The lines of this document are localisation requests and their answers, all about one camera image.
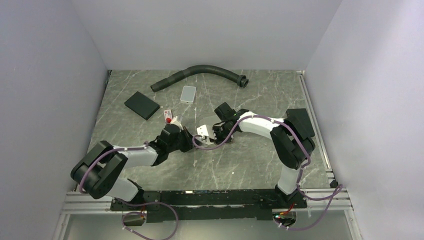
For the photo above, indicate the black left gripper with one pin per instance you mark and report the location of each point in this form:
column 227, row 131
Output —
column 188, row 137

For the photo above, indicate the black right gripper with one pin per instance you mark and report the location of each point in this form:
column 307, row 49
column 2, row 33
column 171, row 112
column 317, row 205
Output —
column 216, row 139

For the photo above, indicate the white cardboard box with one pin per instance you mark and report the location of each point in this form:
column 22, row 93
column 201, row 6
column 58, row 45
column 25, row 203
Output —
column 207, row 119

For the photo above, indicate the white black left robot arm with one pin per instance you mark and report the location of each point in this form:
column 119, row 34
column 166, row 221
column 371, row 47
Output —
column 98, row 172

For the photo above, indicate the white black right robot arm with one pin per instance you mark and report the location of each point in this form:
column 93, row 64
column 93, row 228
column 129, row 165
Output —
column 291, row 136

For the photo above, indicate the red white small card box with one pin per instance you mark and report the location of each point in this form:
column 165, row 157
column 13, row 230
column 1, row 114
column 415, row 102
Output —
column 168, row 115

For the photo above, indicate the black flat rectangular box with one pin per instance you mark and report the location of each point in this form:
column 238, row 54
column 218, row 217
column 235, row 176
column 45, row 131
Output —
column 142, row 105

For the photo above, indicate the clear white plastic case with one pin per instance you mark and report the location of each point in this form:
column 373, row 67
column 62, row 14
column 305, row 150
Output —
column 188, row 94

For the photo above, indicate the black mounting base rail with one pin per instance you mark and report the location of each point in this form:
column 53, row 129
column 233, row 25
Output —
column 259, row 204

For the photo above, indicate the aluminium frame rail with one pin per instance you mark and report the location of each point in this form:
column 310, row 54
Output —
column 77, row 203

